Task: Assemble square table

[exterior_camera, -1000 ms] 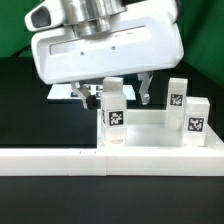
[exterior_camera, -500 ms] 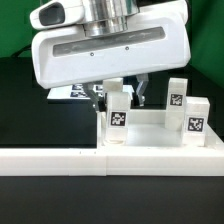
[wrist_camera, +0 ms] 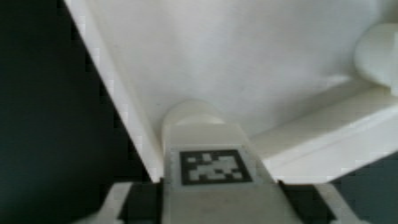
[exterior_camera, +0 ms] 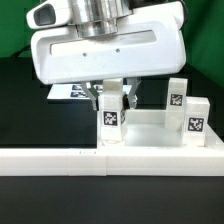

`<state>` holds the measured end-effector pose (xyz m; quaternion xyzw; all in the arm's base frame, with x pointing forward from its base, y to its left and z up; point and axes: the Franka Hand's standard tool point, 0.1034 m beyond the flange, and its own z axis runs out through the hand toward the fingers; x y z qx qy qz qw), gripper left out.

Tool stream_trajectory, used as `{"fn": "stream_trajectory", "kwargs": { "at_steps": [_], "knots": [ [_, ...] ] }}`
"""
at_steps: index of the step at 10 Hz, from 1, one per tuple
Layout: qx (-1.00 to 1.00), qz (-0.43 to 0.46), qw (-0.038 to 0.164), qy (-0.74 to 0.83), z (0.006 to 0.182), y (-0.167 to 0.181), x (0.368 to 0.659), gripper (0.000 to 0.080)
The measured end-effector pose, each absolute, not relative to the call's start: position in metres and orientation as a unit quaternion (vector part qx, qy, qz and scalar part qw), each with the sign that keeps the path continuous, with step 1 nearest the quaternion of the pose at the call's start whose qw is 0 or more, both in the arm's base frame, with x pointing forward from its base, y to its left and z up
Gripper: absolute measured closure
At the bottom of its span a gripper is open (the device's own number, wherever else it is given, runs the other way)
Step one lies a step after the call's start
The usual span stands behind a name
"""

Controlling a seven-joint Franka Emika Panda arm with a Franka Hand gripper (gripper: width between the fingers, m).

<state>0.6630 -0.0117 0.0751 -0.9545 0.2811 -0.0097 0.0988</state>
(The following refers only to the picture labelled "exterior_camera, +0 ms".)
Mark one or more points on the white square table top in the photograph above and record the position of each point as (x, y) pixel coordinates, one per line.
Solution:
(146, 128)

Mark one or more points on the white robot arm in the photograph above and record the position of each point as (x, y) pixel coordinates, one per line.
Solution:
(88, 40)

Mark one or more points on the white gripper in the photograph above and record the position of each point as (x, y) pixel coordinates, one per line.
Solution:
(88, 40)

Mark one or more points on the paper sheet with markers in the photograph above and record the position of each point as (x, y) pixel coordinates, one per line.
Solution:
(74, 92)

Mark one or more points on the white L-shaped obstacle fence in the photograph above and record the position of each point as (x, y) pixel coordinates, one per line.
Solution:
(112, 160)

